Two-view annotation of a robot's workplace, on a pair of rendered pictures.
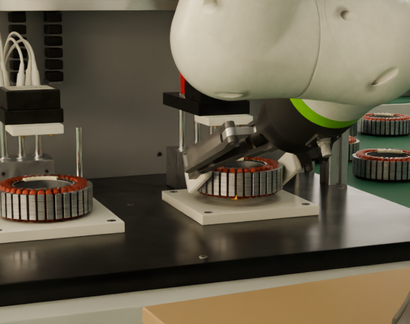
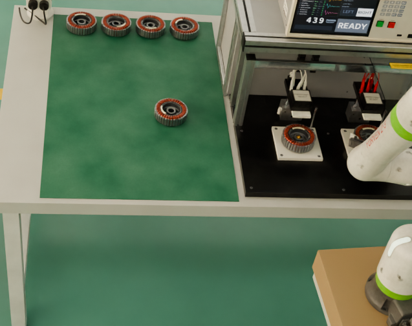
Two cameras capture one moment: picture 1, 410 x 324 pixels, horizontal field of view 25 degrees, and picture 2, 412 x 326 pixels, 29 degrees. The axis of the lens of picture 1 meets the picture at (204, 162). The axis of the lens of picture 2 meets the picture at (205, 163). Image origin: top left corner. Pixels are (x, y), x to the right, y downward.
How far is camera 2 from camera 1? 185 cm
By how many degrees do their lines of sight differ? 36
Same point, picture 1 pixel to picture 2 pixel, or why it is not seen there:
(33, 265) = (292, 181)
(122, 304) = (315, 206)
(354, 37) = (400, 176)
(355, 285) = (370, 252)
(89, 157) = (318, 90)
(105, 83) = not seen: hidden behind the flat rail
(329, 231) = not seen: hidden behind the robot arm
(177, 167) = (350, 115)
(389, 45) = (409, 179)
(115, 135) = (330, 84)
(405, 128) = not seen: outside the picture
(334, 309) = (360, 263)
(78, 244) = (306, 168)
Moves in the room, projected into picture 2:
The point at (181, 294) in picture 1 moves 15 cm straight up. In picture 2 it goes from (333, 204) to (344, 171)
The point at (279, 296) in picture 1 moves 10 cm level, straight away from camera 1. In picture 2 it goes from (350, 253) to (357, 229)
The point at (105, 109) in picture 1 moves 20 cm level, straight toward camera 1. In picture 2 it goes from (329, 75) to (326, 112)
